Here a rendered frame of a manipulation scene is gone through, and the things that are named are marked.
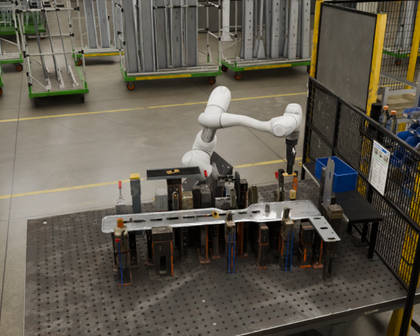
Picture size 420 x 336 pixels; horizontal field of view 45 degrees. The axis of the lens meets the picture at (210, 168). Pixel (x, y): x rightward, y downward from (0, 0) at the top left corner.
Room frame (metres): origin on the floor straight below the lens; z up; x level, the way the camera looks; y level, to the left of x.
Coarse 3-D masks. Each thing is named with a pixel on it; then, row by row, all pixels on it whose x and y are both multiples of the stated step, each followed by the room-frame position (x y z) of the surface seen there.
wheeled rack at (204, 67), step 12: (120, 36) 10.01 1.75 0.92; (216, 36) 9.99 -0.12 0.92; (120, 48) 10.20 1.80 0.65; (120, 60) 10.16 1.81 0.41; (156, 72) 9.55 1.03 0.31; (168, 72) 9.61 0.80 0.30; (180, 72) 9.67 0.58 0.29; (192, 72) 9.69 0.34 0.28; (204, 72) 9.71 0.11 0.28; (216, 72) 9.73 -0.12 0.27; (132, 84) 9.39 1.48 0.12
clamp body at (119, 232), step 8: (120, 232) 2.48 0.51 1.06; (120, 248) 2.46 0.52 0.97; (128, 248) 2.49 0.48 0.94; (120, 256) 2.47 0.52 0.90; (128, 256) 2.51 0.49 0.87; (120, 264) 2.45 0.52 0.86; (128, 264) 2.49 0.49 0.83; (120, 272) 2.46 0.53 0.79; (128, 272) 2.47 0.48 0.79; (120, 280) 2.46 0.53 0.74; (128, 280) 2.47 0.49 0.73
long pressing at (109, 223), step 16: (208, 208) 2.87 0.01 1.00; (256, 208) 2.87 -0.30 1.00; (272, 208) 2.87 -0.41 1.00; (304, 208) 2.87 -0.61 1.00; (112, 224) 2.67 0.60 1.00; (128, 224) 2.67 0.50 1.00; (144, 224) 2.67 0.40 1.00; (160, 224) 2.67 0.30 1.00; (176, 224) 2.67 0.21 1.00; (192, 224) 2.68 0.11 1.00; (208, 224) 2.69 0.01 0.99
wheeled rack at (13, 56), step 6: (0, 0) 11.14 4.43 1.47; (6, 0) 11.18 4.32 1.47; (12, 0) 10.93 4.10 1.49; (12, 6) 10.93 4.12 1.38; (18, 36) 10.95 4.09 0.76; (12, 42) 11.72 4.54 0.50; (18, 42) 10.93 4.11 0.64; (18, 48) 11.59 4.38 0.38; (6, 54) 11.35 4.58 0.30; (12, 54) 11.37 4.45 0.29; (18, 54) 11.43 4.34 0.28; (6, 60) 10.82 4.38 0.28; (12, 60) 10.84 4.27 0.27; (18, 60) 10.89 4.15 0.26; (18, 66) 10.94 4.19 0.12
